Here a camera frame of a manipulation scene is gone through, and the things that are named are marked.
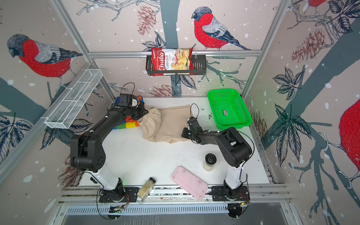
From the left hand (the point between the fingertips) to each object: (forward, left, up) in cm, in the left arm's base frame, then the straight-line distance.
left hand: (147, 110), depth 89 cm
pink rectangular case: (-39, -27, -17) cm, 50 cm away
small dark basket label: (+11, -57, -17) cm, 61 cm away
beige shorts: (-1, -10, -16) cm, 18 cm away
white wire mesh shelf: (-2, +40, +13) cm, 42 cm away
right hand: (-9, -22, -17) cm, 29 cm away
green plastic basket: (+14, -61, -17) cm, 65 cm away
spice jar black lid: (-43, -3, -14) cm, 46 cm away
